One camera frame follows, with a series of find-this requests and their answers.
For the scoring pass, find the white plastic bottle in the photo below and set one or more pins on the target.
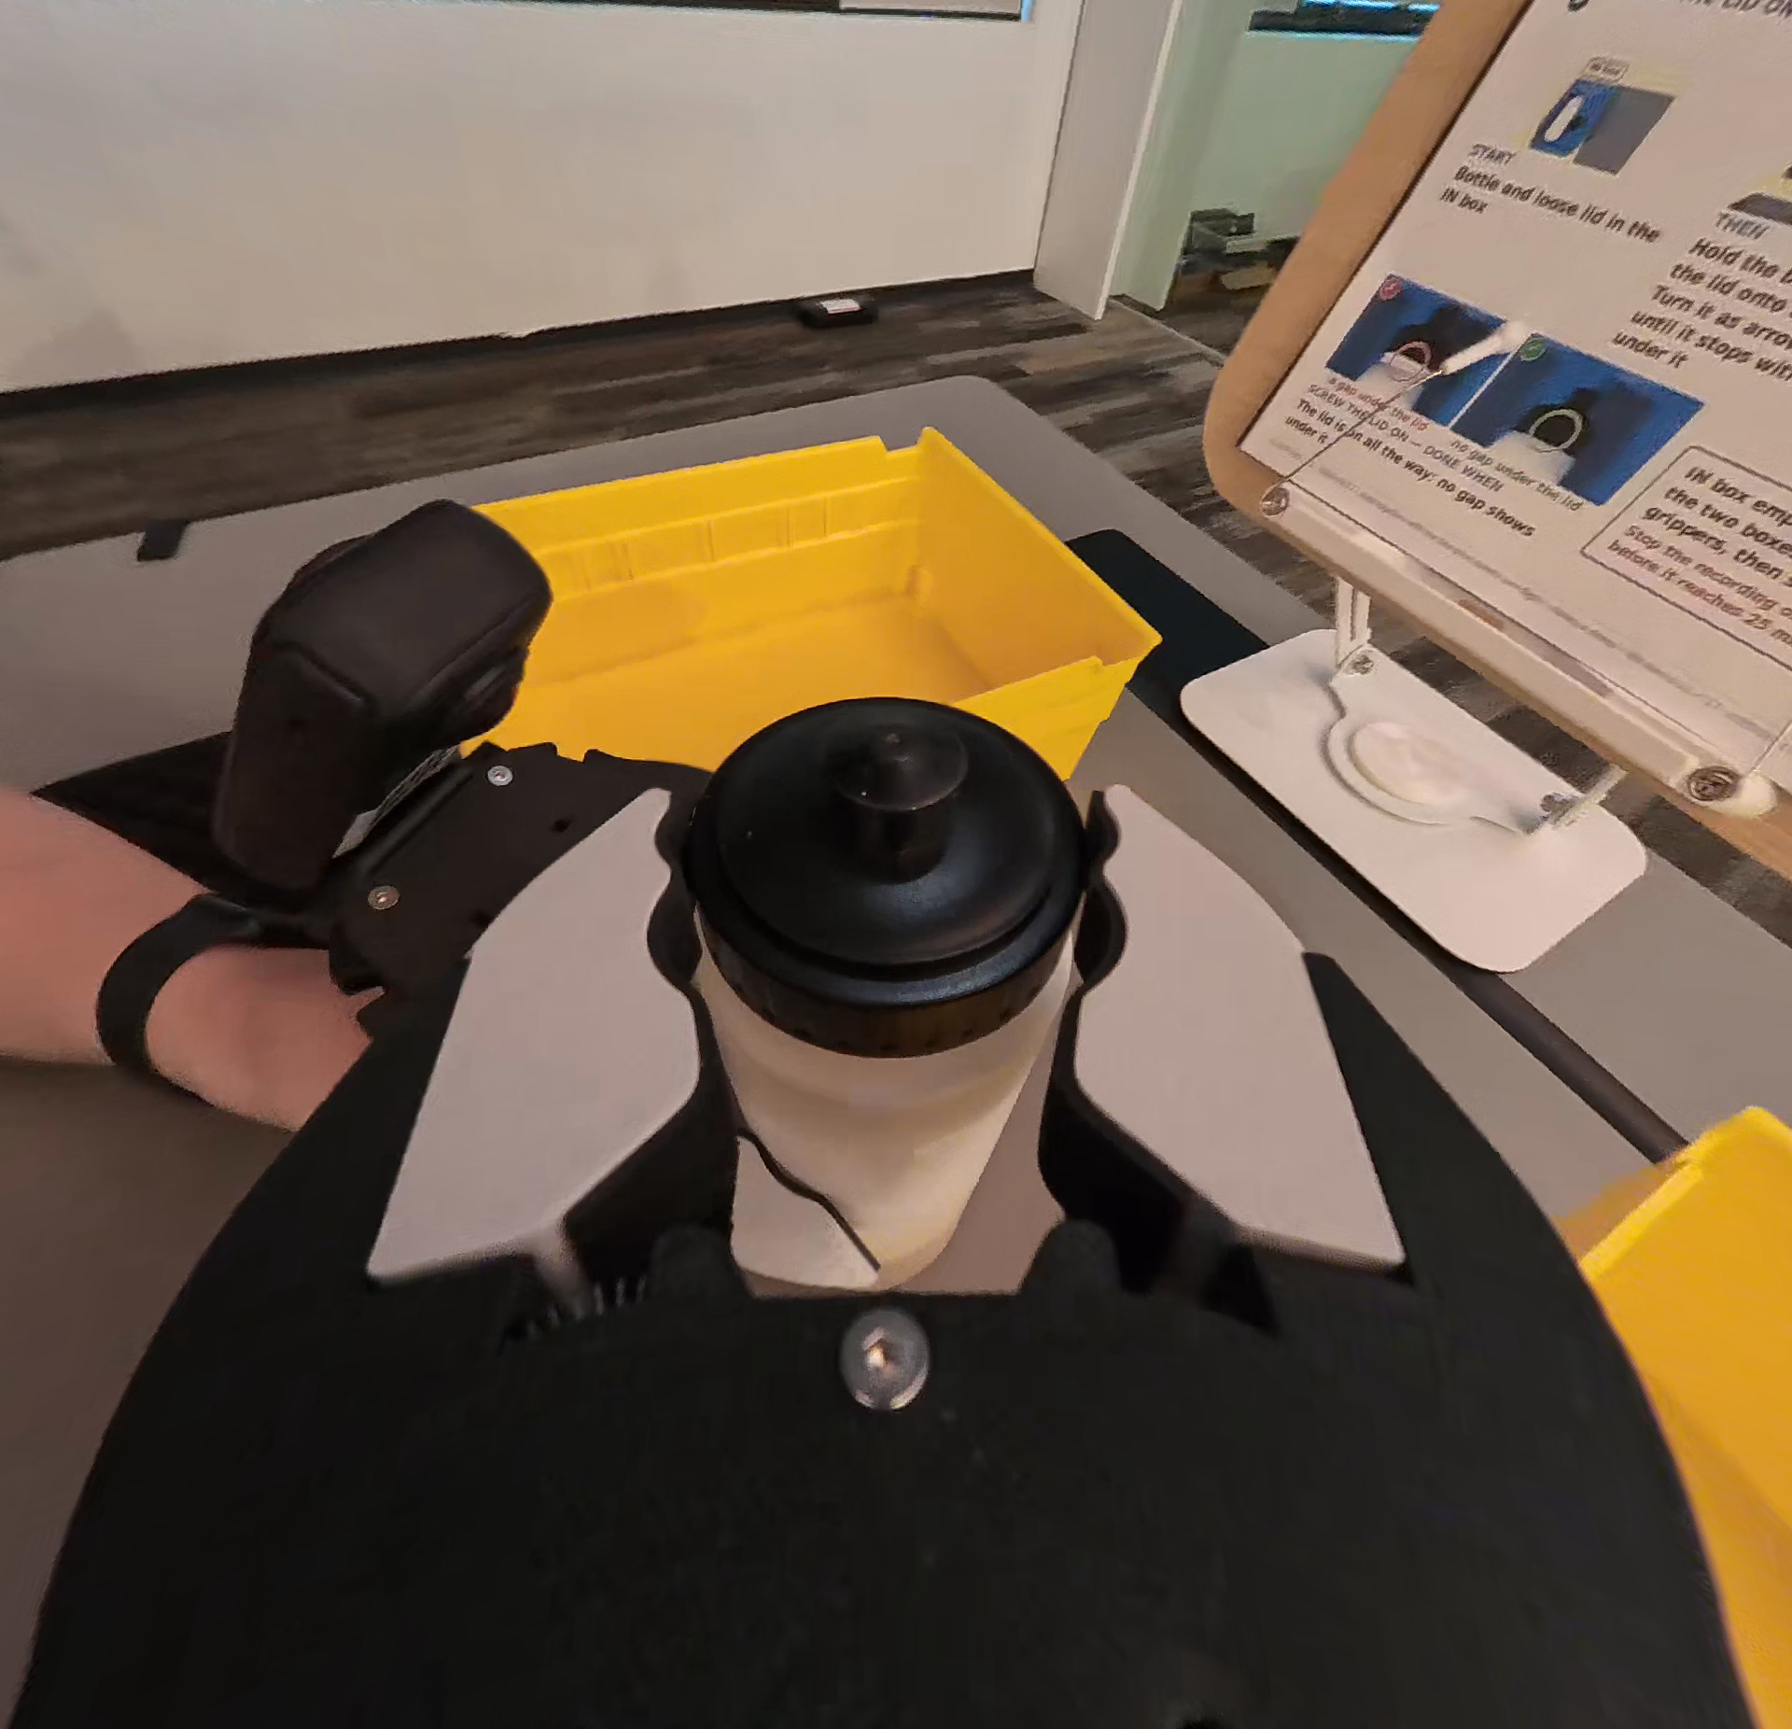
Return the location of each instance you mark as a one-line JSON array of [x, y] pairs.
[[897, 1141]]

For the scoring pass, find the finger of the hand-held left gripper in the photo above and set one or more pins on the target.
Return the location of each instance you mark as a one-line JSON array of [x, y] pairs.
[[798, 1240]]

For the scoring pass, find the small black floor object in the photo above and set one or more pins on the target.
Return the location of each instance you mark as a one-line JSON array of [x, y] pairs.
[[836, 313]]

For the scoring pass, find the yellow plastic bin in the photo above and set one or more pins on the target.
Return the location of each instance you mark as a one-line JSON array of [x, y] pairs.
[[1723, 1393], [1037, 609]]

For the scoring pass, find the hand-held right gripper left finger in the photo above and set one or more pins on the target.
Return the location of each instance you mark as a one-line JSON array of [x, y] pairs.
[[547, 1086]]

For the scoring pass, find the person's left hand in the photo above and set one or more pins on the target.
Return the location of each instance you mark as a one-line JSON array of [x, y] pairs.
[[280, 1030]]

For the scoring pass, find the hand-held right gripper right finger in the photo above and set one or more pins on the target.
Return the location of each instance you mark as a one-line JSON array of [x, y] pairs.
[[1233, 1071]]

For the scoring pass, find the black bottle lid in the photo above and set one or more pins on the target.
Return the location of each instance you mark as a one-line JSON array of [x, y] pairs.
[[882, 875]]

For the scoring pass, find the wooden edged instruction board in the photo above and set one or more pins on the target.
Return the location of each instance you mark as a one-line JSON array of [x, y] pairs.
[[1568, 300]]

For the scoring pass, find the black wristband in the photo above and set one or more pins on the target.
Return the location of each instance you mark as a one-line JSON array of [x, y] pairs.
[[126, 989]]

